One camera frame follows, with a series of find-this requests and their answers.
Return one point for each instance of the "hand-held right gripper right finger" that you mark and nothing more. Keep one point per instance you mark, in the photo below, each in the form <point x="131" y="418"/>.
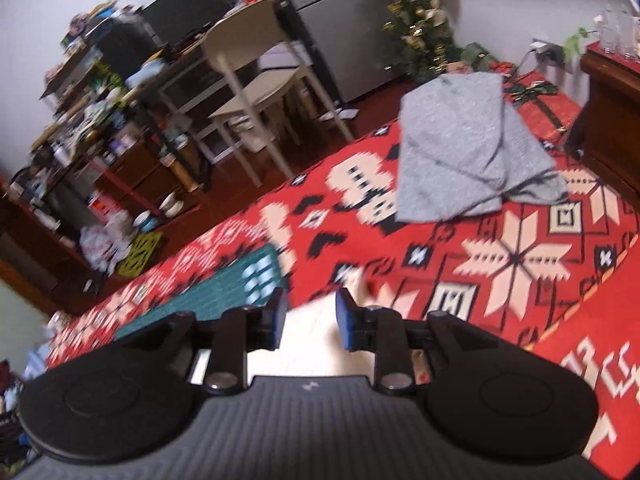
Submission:
<point x="345" y="320"/>

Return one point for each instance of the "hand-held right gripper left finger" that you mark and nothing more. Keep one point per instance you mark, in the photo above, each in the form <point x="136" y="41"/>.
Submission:
<point x="274" y="320"/>

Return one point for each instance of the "white knit vest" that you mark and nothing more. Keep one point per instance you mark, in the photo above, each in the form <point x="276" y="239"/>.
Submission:
<point x="315" y="340"/>

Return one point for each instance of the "green cutting mat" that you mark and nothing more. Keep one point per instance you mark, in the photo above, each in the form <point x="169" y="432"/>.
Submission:
<point x="225" y="285"/>

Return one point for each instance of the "red patterned blanket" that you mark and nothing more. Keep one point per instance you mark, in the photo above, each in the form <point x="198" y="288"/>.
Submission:
<point x="435" y="240"/>

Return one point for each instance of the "green plastic tray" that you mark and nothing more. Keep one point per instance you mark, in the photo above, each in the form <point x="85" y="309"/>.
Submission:
<point x="140" y="255"/>

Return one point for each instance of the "white ceramic bowl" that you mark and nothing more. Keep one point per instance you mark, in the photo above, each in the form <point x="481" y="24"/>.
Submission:
<point x="172" y="205"/>

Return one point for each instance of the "blue ceramic bowl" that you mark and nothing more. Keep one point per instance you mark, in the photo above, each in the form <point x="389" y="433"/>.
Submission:
<point x="145" y="221"/>

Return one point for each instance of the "yellow paper bag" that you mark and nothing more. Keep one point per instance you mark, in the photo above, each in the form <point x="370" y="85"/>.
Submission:
<point x="182" y="170"/>

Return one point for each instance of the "white plastic bag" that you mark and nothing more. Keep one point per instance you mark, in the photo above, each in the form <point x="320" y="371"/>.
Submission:
<point x="107" y="245"/>

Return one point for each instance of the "grey sweater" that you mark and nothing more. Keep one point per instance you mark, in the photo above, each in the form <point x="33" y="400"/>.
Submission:
<point x="450" y="150"/>

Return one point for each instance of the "red white box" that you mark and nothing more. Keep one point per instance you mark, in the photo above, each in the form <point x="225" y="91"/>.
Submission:
<point x="100" y="206"/>

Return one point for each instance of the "silver refrigerator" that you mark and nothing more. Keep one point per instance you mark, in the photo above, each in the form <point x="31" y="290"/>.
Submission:
<point x="340" y="35"/>

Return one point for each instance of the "cream chair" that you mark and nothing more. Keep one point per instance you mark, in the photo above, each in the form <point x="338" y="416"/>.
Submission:
<point x="240" y="35"/>

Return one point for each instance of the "red gift box green ribbon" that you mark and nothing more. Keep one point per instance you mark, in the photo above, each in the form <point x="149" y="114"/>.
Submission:
<point x="545" y="105"/>

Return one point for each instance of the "cluttered wooden shelf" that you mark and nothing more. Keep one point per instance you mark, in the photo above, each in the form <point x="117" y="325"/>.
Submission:
<point x="90" y="85"/>

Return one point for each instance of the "small Christmas tree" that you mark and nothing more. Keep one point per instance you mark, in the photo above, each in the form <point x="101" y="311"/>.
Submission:
<point x="420" y="20"/>

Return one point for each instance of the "black television screen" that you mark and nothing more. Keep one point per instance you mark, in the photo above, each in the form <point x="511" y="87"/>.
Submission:
<point x="185" y="5"/>

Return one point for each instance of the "dark wooden side table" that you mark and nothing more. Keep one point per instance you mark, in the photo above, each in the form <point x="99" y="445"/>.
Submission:
<point x="610" y="110"/>

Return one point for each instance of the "green vine plant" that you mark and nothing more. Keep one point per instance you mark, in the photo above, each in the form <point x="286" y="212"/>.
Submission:
<point x="575" y="45"/>

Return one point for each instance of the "clear drinking glass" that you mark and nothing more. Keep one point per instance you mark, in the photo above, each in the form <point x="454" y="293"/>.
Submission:
<point x="607" y="35"/>

